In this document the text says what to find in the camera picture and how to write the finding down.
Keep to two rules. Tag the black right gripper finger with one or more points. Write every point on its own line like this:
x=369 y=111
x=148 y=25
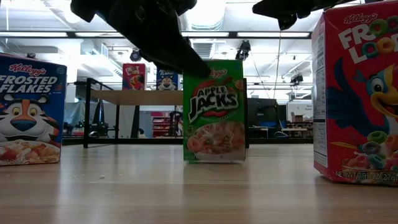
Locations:
x=269 y=8

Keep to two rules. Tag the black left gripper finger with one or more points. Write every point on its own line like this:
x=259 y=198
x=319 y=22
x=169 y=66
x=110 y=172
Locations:
x=180 y=60

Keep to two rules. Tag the blue Frosted Flakes cereal box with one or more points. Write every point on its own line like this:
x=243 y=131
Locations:
x=31 y=109
x=167 y=81

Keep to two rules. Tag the red Froot Loops cereal box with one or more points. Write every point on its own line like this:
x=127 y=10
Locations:
x=134 y=77
x=357 y=109

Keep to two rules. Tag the green Apple Jacks cereal box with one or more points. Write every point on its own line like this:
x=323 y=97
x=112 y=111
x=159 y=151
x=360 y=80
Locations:
x=214 y=124

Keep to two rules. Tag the round black hanging device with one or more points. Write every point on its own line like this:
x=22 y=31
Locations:
x=135 y=55

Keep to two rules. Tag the red storage rack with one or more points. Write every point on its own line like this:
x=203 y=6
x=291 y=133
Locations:
x=160 y=123

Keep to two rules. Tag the large black monitor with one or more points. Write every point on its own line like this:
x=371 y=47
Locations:
x=262 y=115

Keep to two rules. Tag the white board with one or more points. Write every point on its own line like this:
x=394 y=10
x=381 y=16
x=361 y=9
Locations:
x=300 y=107

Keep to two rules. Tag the cardboard box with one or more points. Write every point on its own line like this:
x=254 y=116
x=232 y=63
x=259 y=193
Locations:
x=297 y=117

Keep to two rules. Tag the black hanging camera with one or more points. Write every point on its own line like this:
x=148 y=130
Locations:
x=243 y=49
x=297 y=79

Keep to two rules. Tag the wooden shelf black metal frame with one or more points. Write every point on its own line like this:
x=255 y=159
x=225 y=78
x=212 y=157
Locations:
x=140 y=97

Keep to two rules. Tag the black aluminium table frame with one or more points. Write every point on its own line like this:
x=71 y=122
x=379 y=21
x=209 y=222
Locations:
x=280 y=141

